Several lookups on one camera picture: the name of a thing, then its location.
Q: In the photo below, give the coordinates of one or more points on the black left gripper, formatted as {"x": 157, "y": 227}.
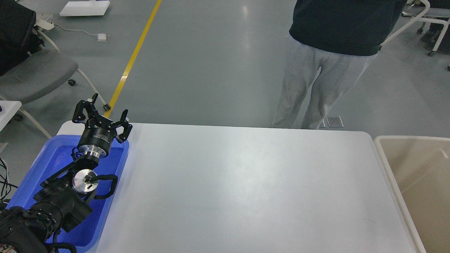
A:
{"x": 97, "y": 137}

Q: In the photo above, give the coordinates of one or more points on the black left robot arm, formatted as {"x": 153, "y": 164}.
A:
{"x": 64, "y": 199}

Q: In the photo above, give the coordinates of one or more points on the grey office chair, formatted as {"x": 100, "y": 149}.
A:
{"x": 41, "y": 73}

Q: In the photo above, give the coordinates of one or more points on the white side table corner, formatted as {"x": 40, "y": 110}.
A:
{"x": 8, "y": 110}

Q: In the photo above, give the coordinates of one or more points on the white flat board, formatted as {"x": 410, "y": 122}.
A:
{"x": 85, "y": 8}

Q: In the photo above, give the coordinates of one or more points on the black jacket on chair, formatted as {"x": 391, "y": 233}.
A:
{"x": 18, "y": 38}

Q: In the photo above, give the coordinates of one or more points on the blue plastic bin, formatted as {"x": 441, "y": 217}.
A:
{"x": 55, "y": 154}

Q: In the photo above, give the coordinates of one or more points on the small floor plate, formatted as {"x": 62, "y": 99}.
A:
{"x": 335, "y": 122}

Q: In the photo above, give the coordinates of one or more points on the standing person grey trousers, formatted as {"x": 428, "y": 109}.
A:
{"x": 329, "y": 45}

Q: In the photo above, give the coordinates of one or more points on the beige plastic bin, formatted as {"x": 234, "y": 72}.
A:
{"x": 418, "y": 169}

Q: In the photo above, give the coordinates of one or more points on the white power adapter with cable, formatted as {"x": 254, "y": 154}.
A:
{"x": 100, "y": 37}

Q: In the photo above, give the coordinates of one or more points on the white chair frame right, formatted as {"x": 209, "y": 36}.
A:
{"x": 420, "y": 11}

